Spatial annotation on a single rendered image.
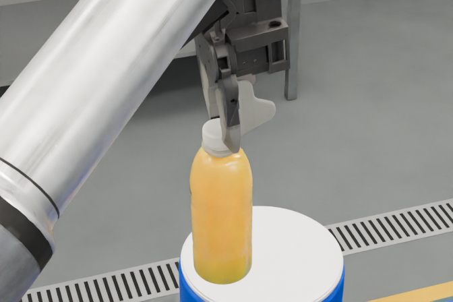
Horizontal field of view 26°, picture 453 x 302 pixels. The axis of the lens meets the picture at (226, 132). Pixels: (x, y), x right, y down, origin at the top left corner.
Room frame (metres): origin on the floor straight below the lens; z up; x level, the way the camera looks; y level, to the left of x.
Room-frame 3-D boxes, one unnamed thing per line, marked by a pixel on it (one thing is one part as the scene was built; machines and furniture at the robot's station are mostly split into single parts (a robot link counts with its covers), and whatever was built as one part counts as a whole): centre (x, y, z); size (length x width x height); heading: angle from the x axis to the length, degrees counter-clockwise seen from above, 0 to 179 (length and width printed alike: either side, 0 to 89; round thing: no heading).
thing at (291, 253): (1.27, -0.06, 1.03); 0.28 x 0.28 x 0.01
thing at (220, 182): (0.90, 0.01, 1.44); 0.07 x 0.07 x 0.19
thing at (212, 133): (0.89, 0.01, 1.54); 0.04 x 0.04 x 0.02
